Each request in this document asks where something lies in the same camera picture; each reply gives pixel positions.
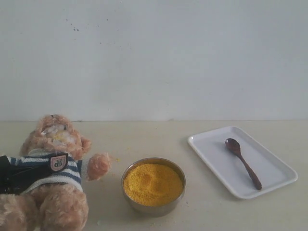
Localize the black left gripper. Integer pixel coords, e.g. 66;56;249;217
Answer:
0;152;68;195

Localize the tan teddy bear striped sweater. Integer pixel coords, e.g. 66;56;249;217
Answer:
0;114;111;231

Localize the dark wooden spoon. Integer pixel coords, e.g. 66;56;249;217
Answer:
225;138;262;191

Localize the steel bowl of yellow millet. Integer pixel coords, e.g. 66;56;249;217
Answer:
121;157;186;217

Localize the white rectangular plastic tray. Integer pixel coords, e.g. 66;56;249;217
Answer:
188;126;298;199

